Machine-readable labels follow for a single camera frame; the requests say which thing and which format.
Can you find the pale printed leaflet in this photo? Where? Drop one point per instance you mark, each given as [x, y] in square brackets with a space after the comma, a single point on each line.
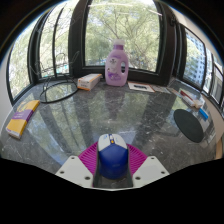
[161, 89]

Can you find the blue and white box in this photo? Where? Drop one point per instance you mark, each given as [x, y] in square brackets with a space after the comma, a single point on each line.
[203, 114]

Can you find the purple detergent bottle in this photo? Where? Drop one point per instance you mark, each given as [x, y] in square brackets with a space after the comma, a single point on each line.
[115, 70]

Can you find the blue and white computer mouse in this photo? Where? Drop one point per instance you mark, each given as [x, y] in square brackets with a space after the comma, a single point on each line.
[113, 160]

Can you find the orange and white box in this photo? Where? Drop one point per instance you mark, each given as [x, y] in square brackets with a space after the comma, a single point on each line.
[88, 82]

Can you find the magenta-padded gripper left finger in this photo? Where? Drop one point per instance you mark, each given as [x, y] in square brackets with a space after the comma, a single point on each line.
[75, 168]

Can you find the round black mouse pad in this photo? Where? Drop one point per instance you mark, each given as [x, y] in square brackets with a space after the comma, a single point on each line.
[188, 126]

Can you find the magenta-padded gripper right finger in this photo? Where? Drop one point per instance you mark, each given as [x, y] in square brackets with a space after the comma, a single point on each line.
[150, 170]

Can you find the white card with dark picture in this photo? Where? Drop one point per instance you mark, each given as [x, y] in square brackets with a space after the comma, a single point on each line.
[141, 87]

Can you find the yellow and purple box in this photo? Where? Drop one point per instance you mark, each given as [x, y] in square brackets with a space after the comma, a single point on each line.
[21, 119]

